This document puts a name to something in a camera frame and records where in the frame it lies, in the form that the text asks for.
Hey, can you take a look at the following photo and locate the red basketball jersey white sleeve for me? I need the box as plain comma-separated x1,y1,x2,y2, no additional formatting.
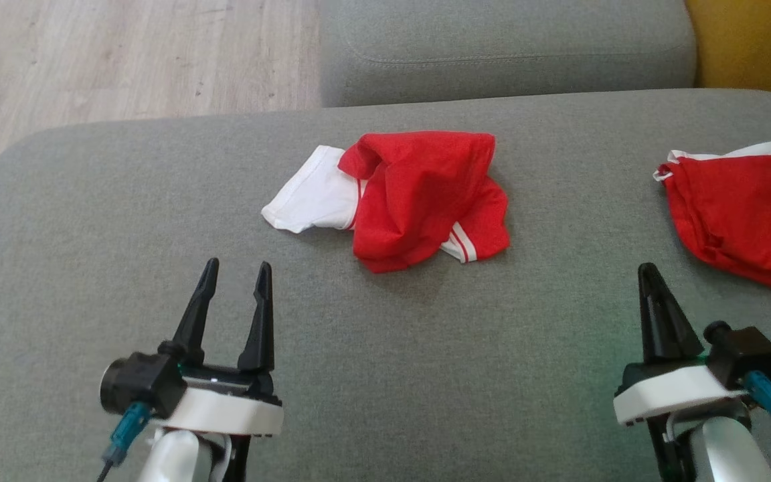
262,131,511,274

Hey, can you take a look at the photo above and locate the yellow cushion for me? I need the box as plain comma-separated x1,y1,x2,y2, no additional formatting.
685,0,771,104

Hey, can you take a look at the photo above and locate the grey sofa seat cushion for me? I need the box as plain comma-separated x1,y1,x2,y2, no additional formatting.
0,89,771,482

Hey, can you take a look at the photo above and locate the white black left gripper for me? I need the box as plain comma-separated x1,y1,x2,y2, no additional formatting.
158,258,284,437

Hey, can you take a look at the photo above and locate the red shorts white stripe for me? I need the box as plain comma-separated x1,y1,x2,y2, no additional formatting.
653,142,771,292

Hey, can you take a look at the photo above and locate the grey sofa back cushion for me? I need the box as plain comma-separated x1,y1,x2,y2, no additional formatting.
319,0,697,108

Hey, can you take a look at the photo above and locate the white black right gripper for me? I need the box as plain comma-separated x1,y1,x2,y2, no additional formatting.
613,262,748,427

